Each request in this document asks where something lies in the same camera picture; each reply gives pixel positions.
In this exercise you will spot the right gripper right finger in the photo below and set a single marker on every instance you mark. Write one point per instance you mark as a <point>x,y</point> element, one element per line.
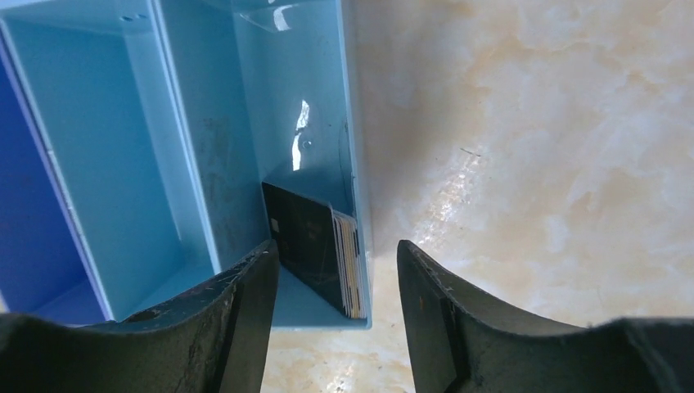
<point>463,339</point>

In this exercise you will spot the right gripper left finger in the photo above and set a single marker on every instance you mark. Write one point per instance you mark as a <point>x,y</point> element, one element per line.
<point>210,338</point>

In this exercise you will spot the black credit card stack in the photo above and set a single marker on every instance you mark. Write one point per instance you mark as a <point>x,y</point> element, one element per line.
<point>320,246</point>

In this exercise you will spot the blue three-compartment box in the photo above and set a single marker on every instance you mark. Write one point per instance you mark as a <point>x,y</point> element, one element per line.
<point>135,139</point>

